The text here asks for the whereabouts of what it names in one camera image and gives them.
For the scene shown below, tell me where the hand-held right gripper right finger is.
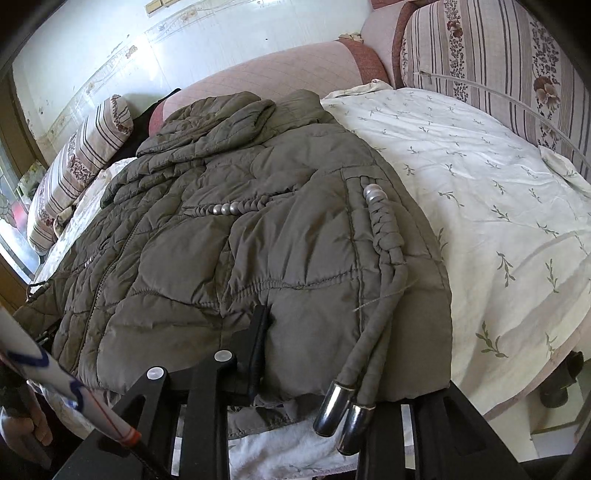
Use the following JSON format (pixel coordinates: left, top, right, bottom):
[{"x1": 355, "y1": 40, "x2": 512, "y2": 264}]
[{"x1": 358, "y1": 381, "x2": 532, "y2": 480}]

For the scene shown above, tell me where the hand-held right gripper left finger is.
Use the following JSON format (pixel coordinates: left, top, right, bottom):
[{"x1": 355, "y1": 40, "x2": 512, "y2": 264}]
[{"x1": 53, "y1": 304, "x2": 270, "y2": 480}]

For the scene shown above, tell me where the olive-grey hooded puffer jacket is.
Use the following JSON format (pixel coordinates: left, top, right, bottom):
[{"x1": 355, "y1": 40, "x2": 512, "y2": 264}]
[{"x1": 14, "y1": 90, "x2": 453, "y2": 455}]

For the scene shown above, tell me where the person's left hand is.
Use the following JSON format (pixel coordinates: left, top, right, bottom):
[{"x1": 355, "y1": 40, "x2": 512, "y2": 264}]
[{"x1": 25, "y1": 390, "x2": 54, "y2": 448}]

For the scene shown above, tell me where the stained glass window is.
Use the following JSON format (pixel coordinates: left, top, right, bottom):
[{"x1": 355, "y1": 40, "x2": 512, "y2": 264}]
[{"x1": 0, "y1": 138, "x2": 51, "y2": 282}]

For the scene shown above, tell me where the black cloth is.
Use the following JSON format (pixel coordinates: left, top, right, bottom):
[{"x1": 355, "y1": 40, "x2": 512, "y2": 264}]
[{"x1": 131, "y1": 88, "x2": 183, "y2": 148}]

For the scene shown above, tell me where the pink padded headboard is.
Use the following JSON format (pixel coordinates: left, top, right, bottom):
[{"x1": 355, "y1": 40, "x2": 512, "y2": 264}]
[{"x1": 148, "y1": 0, "x2": 416, "y2": 134}]

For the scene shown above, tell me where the white leaf-print quilt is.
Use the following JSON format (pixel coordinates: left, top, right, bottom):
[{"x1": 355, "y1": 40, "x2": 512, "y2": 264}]
[{"x1": 32, "y1": 78, "x2": 591, "y2": 480}]

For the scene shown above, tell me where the large striped floral pillow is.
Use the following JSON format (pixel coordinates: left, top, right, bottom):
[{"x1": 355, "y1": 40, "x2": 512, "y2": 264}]
[{"x1": 399, "y1": 0, "x2": 591, "y2": 181}]

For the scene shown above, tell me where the wooden door frame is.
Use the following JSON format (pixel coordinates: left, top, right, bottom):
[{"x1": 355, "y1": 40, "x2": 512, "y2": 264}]
[{"x1": 0, "y1": 74, "x2": 35, "y2": 319}]

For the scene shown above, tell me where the thin white cable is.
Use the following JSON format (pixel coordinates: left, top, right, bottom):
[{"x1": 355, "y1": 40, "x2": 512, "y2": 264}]
[{"x1": 418, "y1": 69, "x2": 591, "y2": 161}]

